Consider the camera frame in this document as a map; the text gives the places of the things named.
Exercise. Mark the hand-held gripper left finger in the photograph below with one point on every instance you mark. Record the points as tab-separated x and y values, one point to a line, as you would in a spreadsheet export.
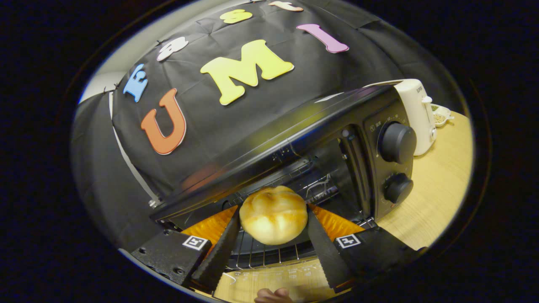
223	252

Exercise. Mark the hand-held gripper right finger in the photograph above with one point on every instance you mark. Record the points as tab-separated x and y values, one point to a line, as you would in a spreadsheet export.
326	256

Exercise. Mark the black toaster oven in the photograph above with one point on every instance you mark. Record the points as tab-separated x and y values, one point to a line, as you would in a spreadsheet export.
294	134

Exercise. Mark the golden bread roll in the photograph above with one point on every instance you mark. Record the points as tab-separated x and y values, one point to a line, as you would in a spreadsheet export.
273	216

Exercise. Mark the white toaster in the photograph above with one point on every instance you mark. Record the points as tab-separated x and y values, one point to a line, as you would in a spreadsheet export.
417	109

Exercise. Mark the white divided snack dish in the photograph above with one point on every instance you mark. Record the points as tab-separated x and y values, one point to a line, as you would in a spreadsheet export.
441	115

